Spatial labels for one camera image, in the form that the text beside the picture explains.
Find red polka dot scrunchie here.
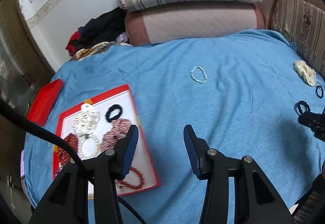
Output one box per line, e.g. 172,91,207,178
55,133,79,166

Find red plaid scrunchie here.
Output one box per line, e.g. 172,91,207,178
100,118,132,152

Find red-rimmed white tray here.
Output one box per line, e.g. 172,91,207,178
56,84,159,196

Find white lace scrunchie in tray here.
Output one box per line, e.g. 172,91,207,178
72,103,100,137

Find cream lace scrunchie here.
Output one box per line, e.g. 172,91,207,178
293,61,317,87

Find blue blanket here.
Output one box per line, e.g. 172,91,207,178
24,29,325,224

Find red box lid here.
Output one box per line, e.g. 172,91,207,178
27,79,64,127

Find striped floral side pillow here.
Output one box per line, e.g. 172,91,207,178
270,0,324,77

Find beige patterned cloth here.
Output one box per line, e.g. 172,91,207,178
72,42,131,61

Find black and red clothes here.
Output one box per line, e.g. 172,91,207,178
66,8,126,57

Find pink quilted pillow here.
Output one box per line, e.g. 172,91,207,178
125,2,265,46

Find black wavy hair tie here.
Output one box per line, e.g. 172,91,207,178
294,100,311,117

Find small black hair tie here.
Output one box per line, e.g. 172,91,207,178
315,85,325,100

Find red bead necklace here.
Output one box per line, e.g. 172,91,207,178
117,166,146,191

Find black hair tie in tray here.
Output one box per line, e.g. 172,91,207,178
105,104,124,123

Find small light blue bracelet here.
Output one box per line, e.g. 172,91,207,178
189,65,208,85

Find black cable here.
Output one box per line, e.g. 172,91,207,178
0,97,148,224

